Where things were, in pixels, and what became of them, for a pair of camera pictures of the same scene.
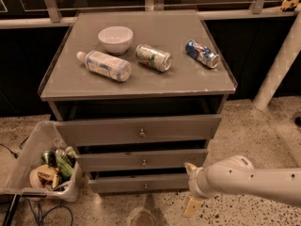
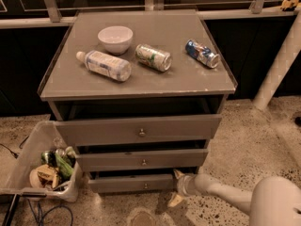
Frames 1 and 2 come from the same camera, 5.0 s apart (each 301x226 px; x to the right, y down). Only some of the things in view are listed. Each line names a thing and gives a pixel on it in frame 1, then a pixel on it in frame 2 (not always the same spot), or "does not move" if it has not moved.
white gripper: (195, 183) → (184, 185)
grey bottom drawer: (138, 182) does not move
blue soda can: (202, 54) does not move
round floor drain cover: (142, 217) does not move
